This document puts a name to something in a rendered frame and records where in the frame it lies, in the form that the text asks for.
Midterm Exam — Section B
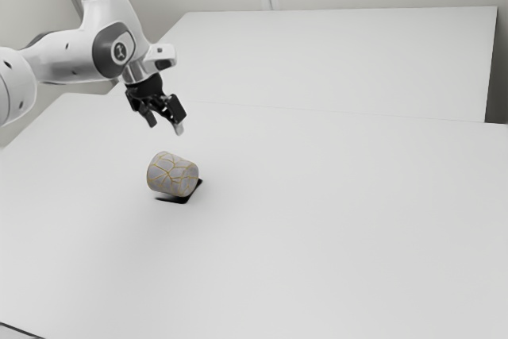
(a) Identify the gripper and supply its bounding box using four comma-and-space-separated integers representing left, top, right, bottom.
124, 73, 187, 137

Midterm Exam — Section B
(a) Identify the grey mug with gold cracks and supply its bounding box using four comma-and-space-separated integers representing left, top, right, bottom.
145, 150, 200, 198

